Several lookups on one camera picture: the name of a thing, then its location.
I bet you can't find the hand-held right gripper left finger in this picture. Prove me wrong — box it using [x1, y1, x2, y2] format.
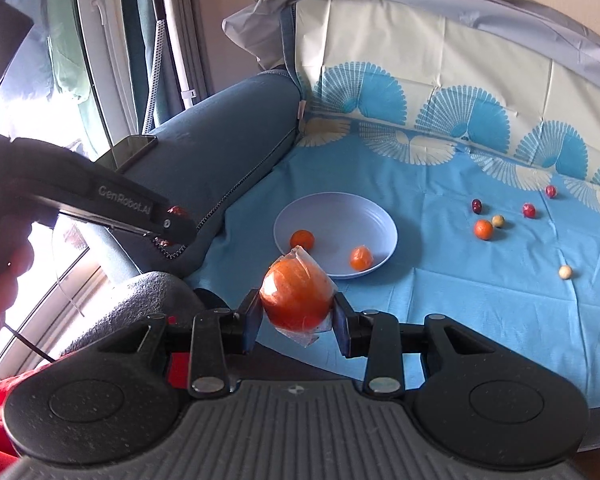
[97, 287, 266, 396]

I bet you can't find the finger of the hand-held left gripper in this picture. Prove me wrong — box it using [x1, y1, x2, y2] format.
[130, 204, 199, 248]

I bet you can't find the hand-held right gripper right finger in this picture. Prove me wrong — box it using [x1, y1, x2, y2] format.
[332, 292, 486, 396]

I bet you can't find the large orange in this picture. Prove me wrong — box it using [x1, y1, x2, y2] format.
[258, 246, 337, 348]

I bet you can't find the light blue bowl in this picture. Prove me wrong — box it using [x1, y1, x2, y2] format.
[272, 192, 399, 281]

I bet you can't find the person's left hand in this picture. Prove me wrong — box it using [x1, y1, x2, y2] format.
[0, 246, 35, 363]

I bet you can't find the small wrapped orange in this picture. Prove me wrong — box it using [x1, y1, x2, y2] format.
[349, 245, 375, 272]

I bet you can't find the grey cushion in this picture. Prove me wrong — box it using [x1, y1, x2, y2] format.
[57, 270, 206, 361]

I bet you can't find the black smartphone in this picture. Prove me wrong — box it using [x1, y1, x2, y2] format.
[97, 134, 159, 174]

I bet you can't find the blue fan-print cloth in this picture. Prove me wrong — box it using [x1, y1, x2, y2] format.
[182, 0, 600, 411]

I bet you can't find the green curtain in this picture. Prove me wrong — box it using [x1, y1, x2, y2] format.
[44, 0, 95, 107]

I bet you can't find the white pole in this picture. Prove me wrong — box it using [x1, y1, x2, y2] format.
[159, 0, 199, 111]

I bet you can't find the black coiled cable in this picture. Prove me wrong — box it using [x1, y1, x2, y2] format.
[152, 236, 189, 262]

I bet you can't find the white window frame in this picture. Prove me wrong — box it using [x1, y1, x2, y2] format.
[71, 0, 142, 147]

